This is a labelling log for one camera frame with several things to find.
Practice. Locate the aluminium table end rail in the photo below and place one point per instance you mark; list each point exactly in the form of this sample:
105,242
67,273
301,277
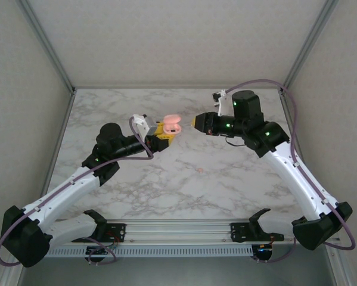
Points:
178,88

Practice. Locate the aluminium frame post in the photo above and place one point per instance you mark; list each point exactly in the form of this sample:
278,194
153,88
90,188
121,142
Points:
307,47
50,47

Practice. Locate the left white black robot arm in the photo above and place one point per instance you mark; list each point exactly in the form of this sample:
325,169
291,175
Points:
62,193

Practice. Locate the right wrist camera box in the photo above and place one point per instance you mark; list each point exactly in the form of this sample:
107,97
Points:
221,104

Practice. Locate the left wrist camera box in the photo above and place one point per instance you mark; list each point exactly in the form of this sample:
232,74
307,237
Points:
144,126

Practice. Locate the aluminium table side rail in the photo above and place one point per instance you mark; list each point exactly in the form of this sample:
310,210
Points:
286,107
56,149

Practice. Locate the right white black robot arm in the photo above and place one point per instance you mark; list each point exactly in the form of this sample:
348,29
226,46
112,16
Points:
297,181

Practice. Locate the pink earbud charging case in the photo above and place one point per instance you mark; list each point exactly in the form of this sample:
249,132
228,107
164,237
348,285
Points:
172,123

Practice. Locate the small controller circuit board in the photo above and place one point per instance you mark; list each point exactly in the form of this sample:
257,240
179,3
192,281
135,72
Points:
99,251
264,248

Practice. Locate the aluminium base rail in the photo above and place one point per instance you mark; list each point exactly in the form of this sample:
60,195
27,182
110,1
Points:
178,231

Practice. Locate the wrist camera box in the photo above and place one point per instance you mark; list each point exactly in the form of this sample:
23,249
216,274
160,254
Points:
144,126
221,104

